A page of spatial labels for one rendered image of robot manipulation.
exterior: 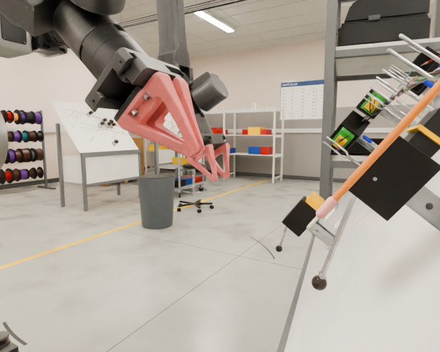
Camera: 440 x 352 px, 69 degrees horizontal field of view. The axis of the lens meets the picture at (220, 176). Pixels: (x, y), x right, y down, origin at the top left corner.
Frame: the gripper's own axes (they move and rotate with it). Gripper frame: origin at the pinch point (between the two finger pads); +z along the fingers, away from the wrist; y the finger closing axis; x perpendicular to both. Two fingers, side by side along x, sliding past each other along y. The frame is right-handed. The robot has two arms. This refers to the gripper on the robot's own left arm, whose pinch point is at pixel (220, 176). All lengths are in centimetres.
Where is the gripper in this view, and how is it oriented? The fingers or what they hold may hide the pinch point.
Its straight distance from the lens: 72.5
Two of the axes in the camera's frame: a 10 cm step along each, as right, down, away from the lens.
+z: 4.3, 8.9, -1.3
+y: 5.0, -1.1, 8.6
